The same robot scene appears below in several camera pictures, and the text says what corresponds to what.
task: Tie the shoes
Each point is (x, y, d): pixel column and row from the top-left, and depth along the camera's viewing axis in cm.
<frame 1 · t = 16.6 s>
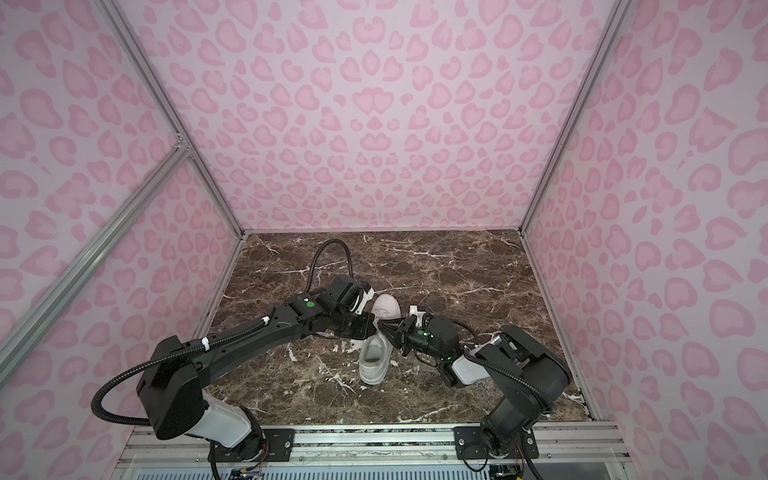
left hand: (379, 327, 79), fingers closed
right hand: (378, 325, 78), fingers closed
white sneaker: (376, 351, 86), point 5 cm above the table

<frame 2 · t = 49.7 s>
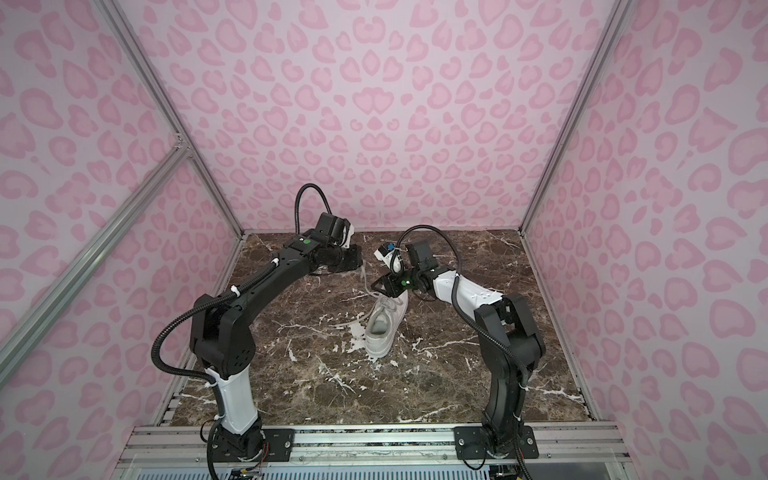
left hand: (365, 255, 88), fingers closed
right hand: (378, 280, 88), fingers open
white sneaker: (383, 323, 89), point 7 cm above the table

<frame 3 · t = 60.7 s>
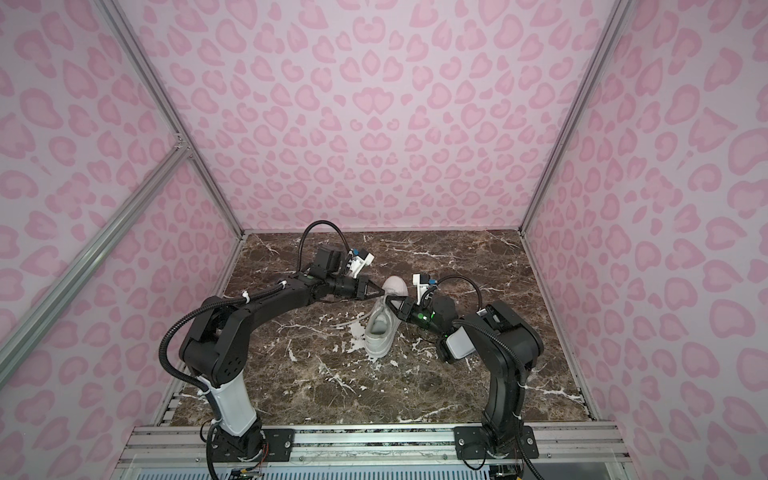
left hand: (384, 288, 85), fingers closed
right hand: (386, 300, 85), fingers closed
the named things where they were.

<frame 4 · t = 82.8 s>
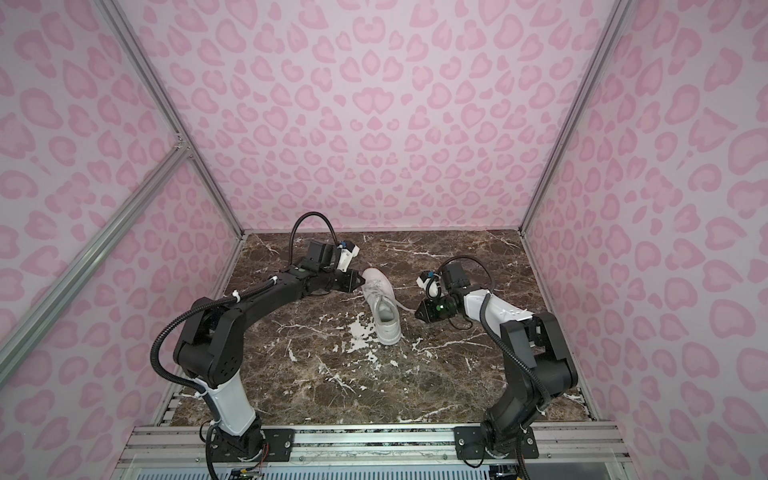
left hand: (364, 275, 91), fingers closed
right hand: (421, 311, 90), fingers closed
the named things where they were.

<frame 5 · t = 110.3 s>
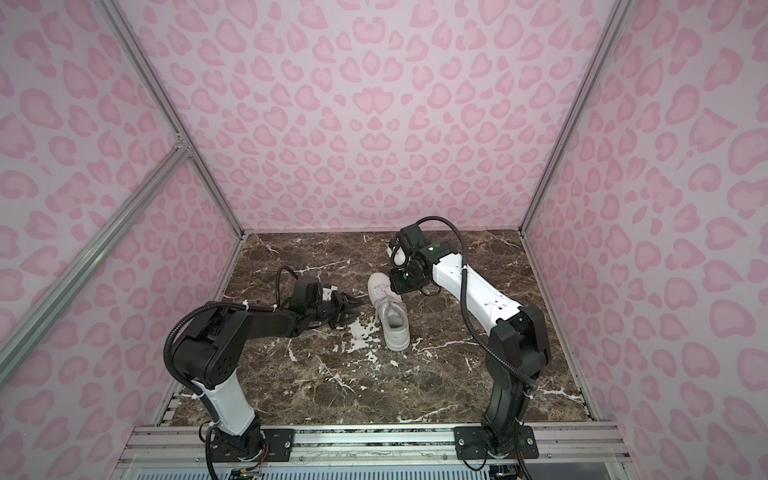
left hand: (365, 302, 90), fingers open
right hand: (396, 283, 84), fingers open
